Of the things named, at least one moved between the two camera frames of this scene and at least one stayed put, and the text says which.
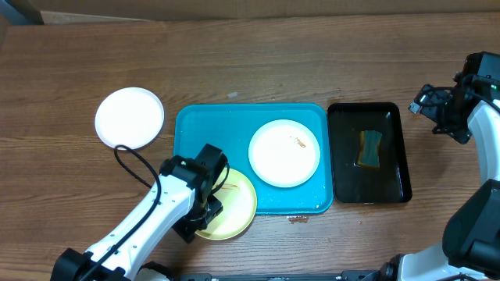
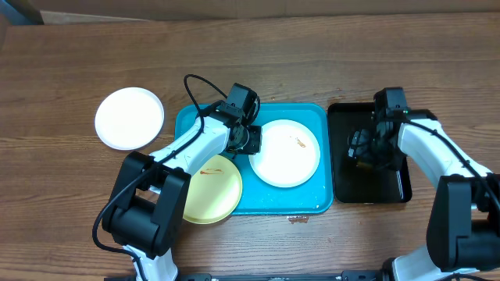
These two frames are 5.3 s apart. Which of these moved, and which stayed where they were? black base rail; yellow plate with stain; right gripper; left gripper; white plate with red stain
Moved: left gripper; yellow plate with stain; right gripper
Stayed: white plate with red stain; black base rail
